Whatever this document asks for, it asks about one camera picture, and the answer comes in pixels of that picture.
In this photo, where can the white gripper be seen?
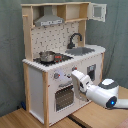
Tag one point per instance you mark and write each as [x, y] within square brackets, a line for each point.
[81, 83]

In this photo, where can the white toy oven door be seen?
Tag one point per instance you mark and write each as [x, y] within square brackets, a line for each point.
[63, 102]

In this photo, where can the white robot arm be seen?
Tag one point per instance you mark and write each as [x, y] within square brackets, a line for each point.
[104, 94]

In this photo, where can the wooden toy kitchen unit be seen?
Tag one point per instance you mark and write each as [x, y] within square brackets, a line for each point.
[39, 79]

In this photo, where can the grey toy ice dispenser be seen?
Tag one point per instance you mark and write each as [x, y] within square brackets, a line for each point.
[91, 72]

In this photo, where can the left red stove knob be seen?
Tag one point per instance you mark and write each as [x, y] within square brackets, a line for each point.
[56, 75]

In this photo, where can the grey toy sink basin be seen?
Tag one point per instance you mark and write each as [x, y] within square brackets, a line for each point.
[79, 51]

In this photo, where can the black toy stovetop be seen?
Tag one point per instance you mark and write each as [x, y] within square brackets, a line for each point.
[59, 58]

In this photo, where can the black toy faucet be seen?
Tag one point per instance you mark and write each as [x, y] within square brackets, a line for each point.
[72, 41]

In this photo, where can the small metal cooking pot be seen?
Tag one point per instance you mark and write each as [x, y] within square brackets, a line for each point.
[47, 56]

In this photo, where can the grey toy range hood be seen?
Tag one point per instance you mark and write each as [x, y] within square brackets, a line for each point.
[48, 18]

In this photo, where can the white toy microwave door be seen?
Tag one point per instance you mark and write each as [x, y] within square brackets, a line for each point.
[96, 11]

